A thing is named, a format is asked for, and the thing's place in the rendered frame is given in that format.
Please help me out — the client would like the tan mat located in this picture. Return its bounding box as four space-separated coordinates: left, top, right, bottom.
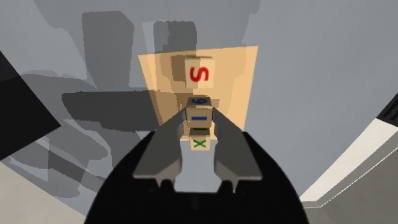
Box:
138 46 258 130

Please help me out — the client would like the beige block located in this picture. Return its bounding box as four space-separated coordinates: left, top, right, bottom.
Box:
189 128 211 150
184 57 215 89
186 97 213 128

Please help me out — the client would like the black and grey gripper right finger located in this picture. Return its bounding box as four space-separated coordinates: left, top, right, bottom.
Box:
212 107 309 224

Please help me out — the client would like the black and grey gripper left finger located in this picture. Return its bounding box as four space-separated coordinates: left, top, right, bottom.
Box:
84 107 187 224

